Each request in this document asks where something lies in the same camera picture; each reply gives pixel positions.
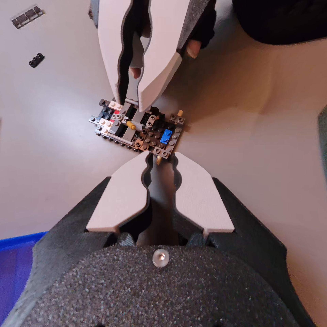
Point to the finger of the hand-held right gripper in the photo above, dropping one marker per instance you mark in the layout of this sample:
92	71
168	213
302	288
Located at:
163	46
112	41

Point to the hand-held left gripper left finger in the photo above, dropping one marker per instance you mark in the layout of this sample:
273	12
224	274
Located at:
117	202

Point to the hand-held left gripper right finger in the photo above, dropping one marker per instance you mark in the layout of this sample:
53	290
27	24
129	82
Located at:
204	202

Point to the lego car model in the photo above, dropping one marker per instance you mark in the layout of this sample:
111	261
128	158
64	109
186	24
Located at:
153	133

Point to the blue plastic bin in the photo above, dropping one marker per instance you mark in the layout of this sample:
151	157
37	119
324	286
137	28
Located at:
15	271

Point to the small black lego beam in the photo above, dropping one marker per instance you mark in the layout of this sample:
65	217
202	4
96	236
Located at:
37	60

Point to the black rough rounded object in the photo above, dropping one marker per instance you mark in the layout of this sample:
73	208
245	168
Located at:
286	20

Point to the small flat black piece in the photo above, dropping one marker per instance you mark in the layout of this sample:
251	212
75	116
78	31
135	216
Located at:
28	16

